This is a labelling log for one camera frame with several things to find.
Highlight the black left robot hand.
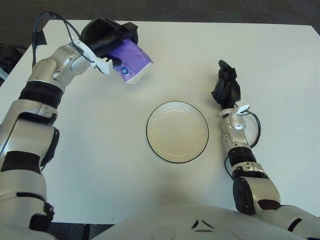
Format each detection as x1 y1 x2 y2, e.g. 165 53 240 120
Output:
79 17 140 67

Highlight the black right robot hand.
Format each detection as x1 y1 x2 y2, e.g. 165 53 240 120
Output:
210 59 242 110

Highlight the purple tissue paper pack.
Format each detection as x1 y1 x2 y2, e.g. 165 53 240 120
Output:
107 38 156 85

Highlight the white plate with black rim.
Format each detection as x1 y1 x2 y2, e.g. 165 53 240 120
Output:
145 100 210 165

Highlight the black bag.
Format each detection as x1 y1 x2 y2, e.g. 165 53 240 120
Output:
0 43 27 87

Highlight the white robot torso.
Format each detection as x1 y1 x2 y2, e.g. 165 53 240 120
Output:
96 202 312 240

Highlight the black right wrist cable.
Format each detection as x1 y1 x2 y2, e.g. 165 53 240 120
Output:
246 111 262 149

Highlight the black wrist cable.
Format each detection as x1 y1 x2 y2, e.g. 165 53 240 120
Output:
31 11 86 67
246 111 262 149

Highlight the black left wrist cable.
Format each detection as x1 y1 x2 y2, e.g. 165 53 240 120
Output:
31 11 86 67

